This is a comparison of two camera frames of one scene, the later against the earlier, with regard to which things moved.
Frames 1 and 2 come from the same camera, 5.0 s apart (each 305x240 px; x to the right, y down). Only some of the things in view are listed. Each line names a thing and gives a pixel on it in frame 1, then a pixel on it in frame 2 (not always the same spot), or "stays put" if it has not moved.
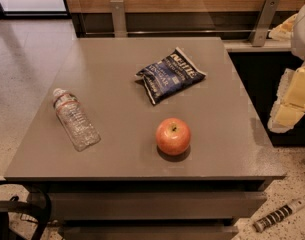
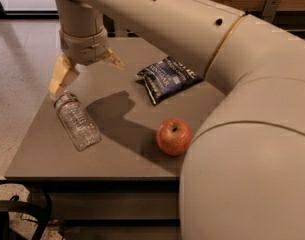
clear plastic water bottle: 75,120 stays put
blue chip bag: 169,77 stays put
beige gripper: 302,34 → 82,47
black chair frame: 37,209 stays put
